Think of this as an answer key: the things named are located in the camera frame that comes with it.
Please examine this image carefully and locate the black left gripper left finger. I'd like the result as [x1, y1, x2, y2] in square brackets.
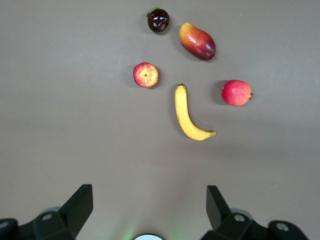
[33, 184, 94, 240]

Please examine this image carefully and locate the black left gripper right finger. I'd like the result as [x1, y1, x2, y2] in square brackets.
[201, 185, 256, 240]

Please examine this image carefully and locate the yellow banana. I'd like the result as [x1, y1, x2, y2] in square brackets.
[174, 83, 217, 142]

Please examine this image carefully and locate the red yellow apple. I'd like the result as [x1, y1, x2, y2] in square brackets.
[132, 62, 159, 89]

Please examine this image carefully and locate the red pomegranate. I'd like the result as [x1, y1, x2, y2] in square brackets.
[221, 79, 255, 107]

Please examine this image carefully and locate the red yellow mango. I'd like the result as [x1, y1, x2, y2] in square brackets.
[178, 22, 217, 61]

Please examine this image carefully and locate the dark purple mangosteen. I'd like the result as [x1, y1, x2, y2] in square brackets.
[146, 6, 171, 35]

